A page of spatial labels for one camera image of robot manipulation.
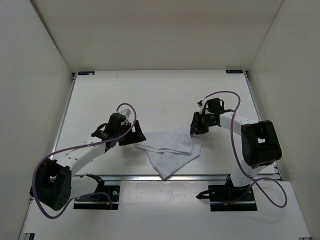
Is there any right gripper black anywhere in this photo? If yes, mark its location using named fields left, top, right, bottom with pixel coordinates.
left=186, top=112, right=216, bottom=136

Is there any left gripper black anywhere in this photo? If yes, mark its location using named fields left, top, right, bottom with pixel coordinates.
left=117, top=119, right=146, bottom=145

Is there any white skirt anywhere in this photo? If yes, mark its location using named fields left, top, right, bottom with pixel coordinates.
left=135, top=127, right=203, bottom=180

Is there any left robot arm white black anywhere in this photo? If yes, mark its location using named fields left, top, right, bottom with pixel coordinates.
left=30, top=111, right=146, bottom=211

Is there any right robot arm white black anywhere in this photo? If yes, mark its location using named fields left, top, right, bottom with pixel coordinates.
left=190, top=98, right=282, bottom=200

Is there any right blue label sticker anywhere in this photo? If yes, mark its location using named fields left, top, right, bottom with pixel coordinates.
left=225, top=69, right=243, bottom=74

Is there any blue label sticker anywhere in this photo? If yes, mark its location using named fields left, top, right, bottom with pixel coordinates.
left=77, top=71, right=95, bottom=76
left=225, top=69, right=243, bottom=74

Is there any left blue label sticker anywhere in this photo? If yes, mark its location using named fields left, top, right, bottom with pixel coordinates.
left=77, top=71, right=95, bottom=76

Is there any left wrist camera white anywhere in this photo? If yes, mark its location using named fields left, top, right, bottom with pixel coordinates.
left=116, top=108, right=132, bottom=121

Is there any aluminium rail front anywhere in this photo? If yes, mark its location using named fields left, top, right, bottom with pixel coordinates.
left=72, top=174, right=231, bottom=182

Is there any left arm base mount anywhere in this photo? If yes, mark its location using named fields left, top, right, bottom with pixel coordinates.
left=69, top=173, right=121, bottom=210

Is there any aluminium frame right edge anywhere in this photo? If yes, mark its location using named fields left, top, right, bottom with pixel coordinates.
left=243, top=70, right=313, bottom=240

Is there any aluminium frame edge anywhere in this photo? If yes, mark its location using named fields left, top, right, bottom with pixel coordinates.
left=18, top=72, right=78, bottom=240
left=243, top=70, right=313, bottom=240

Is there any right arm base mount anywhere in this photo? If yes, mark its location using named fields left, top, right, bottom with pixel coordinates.
left=196, top=175, right=258, bottom=212

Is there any aluminium frame left edge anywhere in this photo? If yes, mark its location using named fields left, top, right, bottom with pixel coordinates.
left=18, top=72, right=78, bottom=240

